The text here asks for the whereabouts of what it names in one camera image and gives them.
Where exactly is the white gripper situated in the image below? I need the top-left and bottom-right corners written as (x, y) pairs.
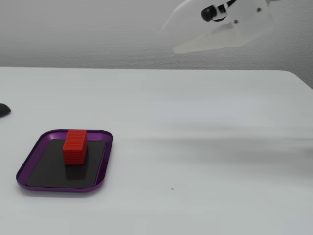
top-left (160, 0), bottom-right (275, 54)

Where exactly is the purple metal tray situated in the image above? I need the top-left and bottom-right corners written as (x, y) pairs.
top-left (16, 129), bottom-right (114, 193)

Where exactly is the black mat inside tray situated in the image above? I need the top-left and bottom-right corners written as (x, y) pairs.
top-left (25, 139), bottom-right (107, 189)

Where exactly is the black rounded object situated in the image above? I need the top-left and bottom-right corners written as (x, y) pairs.
top-left (0, 103), bottom-right (12, 118)

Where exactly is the red studded cube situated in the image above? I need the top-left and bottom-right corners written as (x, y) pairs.
top-left (62, 130), bottom-right (89, 165)

